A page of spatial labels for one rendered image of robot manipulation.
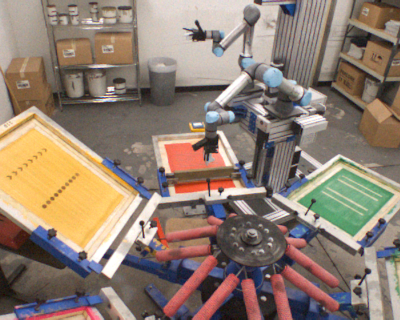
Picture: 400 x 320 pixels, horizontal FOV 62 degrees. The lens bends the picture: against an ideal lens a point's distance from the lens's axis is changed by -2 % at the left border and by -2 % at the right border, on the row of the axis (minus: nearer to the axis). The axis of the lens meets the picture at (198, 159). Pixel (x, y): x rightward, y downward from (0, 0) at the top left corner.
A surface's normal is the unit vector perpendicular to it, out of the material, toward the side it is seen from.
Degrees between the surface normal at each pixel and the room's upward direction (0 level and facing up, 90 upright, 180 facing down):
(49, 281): 0
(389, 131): 90
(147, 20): 90
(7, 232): 0
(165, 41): 90
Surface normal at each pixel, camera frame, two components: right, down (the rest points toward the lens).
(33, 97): 0.28, 0.56
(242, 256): 0.04, -0.82
